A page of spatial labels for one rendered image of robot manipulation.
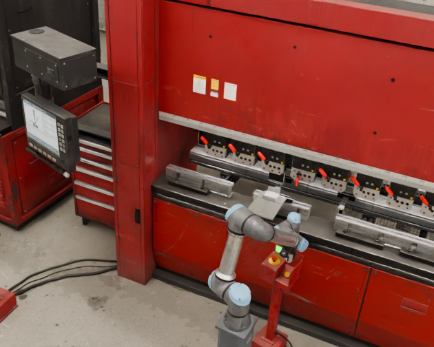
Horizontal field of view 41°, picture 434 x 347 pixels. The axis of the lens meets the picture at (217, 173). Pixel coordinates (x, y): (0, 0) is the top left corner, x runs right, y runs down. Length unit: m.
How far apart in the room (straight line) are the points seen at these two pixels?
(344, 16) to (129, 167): 1.73
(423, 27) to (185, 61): 1.41
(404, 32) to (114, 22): 1.64
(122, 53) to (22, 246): 2.09
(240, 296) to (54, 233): 2.44
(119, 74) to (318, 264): 1.76
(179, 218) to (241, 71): 1.19
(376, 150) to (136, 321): 2.07
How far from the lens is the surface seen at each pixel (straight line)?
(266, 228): 2.91
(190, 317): 4.32
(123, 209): 4.20
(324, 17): 3.24
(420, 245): 3.75
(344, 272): 3.84
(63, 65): 3.29
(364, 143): 3.45
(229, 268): 3.10
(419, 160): 3.44
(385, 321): 4.02
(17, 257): 4.95
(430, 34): 3.16
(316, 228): 3.80
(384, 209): 3.96
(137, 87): 3.65
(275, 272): 3.58
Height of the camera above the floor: 3.13
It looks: 32 degrees down
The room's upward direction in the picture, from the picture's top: 4 degrees clockwise
